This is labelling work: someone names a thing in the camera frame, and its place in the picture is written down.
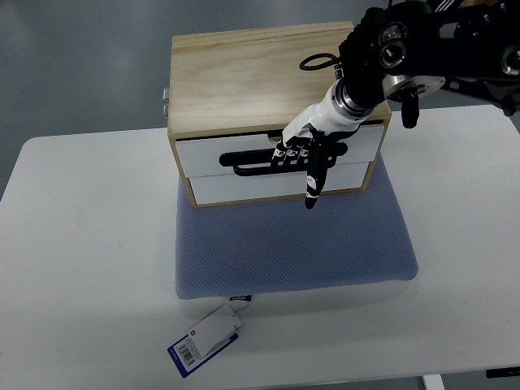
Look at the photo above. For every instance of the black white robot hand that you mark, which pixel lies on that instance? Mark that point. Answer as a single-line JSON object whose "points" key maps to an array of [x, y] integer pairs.
{"points": [[315, 130]]}

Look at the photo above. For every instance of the wooden drawer cabinet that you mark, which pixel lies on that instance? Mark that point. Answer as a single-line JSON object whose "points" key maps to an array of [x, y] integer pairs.
{"points": [[227, 84]]}

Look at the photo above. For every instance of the white blue product tag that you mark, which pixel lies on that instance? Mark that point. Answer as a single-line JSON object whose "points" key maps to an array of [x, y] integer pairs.
{"points": [[205, 340]]}

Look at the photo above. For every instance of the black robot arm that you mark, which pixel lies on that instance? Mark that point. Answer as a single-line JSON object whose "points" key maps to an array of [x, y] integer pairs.
{"points": [[474, 48]]}

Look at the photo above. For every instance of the white drawer black handle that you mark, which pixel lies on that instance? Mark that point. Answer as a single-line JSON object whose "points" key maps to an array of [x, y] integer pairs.
{"points": [[200, 157]]}

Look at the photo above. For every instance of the metal bracket behind cabinet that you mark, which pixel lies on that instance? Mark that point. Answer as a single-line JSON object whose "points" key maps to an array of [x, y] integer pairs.
{"points": [[165, 102]]}

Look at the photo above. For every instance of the black table control panel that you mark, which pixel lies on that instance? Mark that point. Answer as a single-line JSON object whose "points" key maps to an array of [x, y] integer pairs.
{"points": [[504, 372]]}

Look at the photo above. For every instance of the white table leg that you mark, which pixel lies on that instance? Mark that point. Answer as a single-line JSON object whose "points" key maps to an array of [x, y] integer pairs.
{"points": [[433, 382]]}

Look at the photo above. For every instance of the blue mesh cushion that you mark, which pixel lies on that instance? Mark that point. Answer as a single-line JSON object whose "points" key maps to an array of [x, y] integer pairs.
{"points": [[281, 246]]}

